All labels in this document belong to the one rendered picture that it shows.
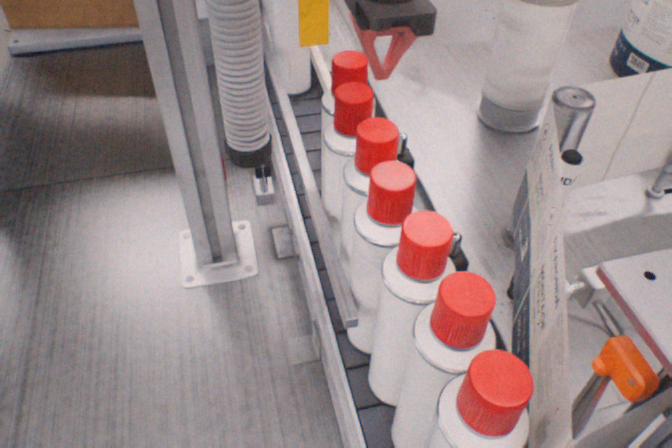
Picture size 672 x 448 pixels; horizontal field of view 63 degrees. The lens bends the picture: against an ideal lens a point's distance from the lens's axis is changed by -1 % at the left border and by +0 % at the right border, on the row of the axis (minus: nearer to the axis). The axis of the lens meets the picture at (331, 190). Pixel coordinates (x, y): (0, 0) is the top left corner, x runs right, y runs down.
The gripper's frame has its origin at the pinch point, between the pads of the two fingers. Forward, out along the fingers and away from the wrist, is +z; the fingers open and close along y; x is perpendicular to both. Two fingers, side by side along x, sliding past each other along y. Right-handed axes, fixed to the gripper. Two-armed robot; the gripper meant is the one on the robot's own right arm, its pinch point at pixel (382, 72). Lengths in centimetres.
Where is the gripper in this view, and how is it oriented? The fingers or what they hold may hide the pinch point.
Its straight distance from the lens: 62.1
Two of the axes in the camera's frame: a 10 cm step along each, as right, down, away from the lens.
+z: -0.1, 7.2, 7.0
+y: -2.3, -6.8, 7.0
